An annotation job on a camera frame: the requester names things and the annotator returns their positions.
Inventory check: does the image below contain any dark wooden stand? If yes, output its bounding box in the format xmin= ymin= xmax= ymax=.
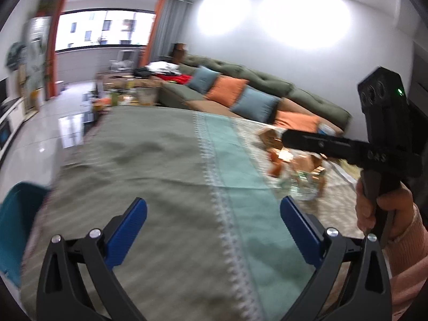
xmin=172 ymin=43 xmax=188 ymax=65

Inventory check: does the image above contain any green brown sofa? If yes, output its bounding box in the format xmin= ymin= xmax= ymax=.
xmin=157 ymin=53 xmax=351 ymax=134

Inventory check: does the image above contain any person's right hand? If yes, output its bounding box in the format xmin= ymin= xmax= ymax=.
xmin=355 ymin=178 xmax=419 ymax=242

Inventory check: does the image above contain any pile of white clothes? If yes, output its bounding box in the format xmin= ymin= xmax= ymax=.
xmin=149 ymin=62 xmax=181 ymax=76

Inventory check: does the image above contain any wide black-framed window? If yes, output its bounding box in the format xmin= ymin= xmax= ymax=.
xmin=55 ymin=11 xmax=158 ymax=52

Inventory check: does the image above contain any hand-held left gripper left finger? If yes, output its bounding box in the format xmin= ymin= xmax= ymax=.
xmin=36 ymin=197 xmax=148 ymax=321

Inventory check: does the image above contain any blue cushion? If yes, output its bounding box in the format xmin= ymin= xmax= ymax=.
xmin=230 ymin=87 xmax=281 ymax=124
xmin=188 ymin=66 xmax=223 ymax=94

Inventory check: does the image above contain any white black TV cabinet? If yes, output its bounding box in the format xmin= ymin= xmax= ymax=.
xmin=0 ymin=97 xmax=25 ymax=164

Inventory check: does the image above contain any red cloth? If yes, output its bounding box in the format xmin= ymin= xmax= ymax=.
xmin=165 ymin=74 xmax=194 ymax=85

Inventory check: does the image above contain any white standing air conditioner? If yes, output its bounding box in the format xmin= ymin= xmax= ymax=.
xmin=23 ymin=16 xmax=52 ymax=91

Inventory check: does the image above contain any clear green-print plastic wrapper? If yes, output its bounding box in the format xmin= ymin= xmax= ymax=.
xmin=277 ymin=170 xmax=326 ymax=201

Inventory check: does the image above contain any green patterned tablecloth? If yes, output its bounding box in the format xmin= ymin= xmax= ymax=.
xmin=20 ymin=105 xmax=368 ymax=321

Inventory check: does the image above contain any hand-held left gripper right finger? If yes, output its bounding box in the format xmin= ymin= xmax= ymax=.
xmin=279 ymin=196 xmax=394 ymax=321

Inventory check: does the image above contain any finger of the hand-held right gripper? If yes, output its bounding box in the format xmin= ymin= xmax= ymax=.
xmin=282 ymin=128 xmax=356 ymax=165

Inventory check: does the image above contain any orange grey curtain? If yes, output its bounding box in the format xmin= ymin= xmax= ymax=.
xmin=139 ymin=0 xmax=193 ymax=67
xmin=45 ymin=0 xmax=69 ymax=99

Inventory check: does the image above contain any flat gold snack packet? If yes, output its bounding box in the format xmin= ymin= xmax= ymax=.
xmin=257 ymin=128 xmax=285 ymax=149

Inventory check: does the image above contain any teal waste bin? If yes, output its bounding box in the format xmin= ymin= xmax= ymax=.
xmin=0 ymin=182 xmax=49 ymax=288

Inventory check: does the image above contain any person's right forearm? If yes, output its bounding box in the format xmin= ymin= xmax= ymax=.
xmin=381 ymin=204 xmax=428 ymax=321

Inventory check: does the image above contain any small potted plant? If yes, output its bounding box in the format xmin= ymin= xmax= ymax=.
xmin=38 ymin=0 xmax=56 ymax=16

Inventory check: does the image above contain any orange cushion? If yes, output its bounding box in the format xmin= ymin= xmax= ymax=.
xmin=273 ymin=110 xmax=322 ymax=133
xmin=205 ymin=75 xmax=250 ymax=108

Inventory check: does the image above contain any brown upholstered bench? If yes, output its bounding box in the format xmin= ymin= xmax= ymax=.
xmin=97 ymin=72 xmax=164 ymax=89

